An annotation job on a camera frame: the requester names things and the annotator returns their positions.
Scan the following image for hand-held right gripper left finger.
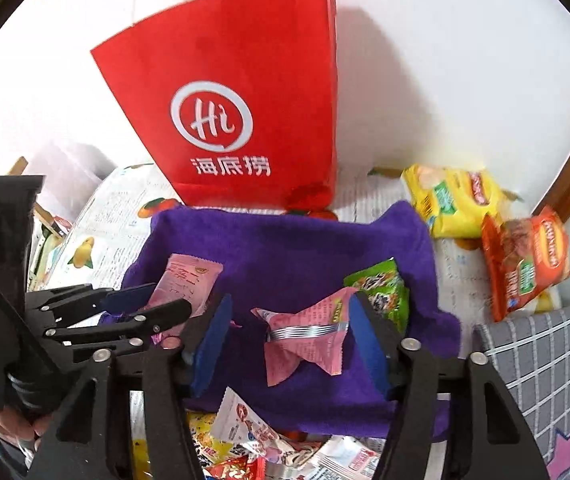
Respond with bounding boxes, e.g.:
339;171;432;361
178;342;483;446
25;292;233;480

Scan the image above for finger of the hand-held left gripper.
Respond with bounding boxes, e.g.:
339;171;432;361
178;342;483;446
42;299;193;348
25;282;158;326

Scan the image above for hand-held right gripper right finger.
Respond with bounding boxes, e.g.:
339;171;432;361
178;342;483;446
347;292;550;480

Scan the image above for pink wrapper red print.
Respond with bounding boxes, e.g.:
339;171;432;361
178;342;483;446
145;254;224;318

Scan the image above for green snack wrapper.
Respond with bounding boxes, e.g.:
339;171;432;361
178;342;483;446
343;258;410;333

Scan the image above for pink snack wrapper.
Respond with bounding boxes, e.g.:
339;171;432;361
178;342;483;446
251;287;360;387

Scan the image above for pile of snack packets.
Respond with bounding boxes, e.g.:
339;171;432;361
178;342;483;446
132;387;383;480

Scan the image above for person's left hand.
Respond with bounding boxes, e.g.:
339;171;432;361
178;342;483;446
0;407;60;453

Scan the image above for fruit print tablecloth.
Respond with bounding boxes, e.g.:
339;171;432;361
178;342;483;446
40;162;566;480

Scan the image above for purple towel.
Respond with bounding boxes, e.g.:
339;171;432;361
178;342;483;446
97;201;463;441

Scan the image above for white plastic bag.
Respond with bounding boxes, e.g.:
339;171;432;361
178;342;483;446
30;140;118;196

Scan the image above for yellow chip bag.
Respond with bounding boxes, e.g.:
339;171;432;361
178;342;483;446
401;164;526;239

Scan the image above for grey checked cloth pink star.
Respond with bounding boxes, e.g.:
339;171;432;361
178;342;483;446
472;305;570;480

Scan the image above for orange chip bag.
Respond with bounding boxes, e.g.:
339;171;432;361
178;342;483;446
481;205;570;323

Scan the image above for red paper bag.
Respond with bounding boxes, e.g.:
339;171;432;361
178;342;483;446
90;0;338;211

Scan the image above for wooden furniture frame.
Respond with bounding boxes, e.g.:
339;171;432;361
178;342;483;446
7;156;73;236

